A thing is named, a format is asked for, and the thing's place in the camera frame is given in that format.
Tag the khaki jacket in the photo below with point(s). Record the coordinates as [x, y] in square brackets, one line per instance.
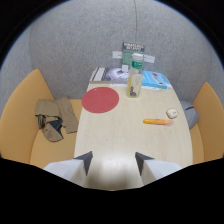
[55, 116]

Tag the round red mat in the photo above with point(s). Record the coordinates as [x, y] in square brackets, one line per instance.
[100, 99]

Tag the grey bag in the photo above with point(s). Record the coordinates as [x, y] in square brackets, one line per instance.
[190, 113]

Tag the clear plastic bottle green label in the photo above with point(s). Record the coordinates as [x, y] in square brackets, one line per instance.
[135, 78]

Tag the orange pen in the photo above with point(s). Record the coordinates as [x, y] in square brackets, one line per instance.
[156, 121]

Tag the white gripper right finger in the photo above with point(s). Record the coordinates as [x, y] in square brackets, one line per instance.
[156, 168]

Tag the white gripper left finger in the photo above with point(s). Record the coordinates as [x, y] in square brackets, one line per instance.
[68, 167]

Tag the blue book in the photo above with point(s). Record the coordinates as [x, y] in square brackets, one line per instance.
[156, 80]

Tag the orange curved bench seat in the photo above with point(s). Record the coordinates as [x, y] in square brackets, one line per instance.
[23, 126]

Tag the small white eraser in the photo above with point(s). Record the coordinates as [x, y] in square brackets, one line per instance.
[172, 113]

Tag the green upright book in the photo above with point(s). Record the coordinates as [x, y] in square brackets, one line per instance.
[130, 55]

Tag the white paper sheet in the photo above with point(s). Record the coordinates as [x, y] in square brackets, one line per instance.
[119, 85]

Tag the white wall socket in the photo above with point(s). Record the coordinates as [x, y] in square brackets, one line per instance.
[149, 58]
[116, 54]

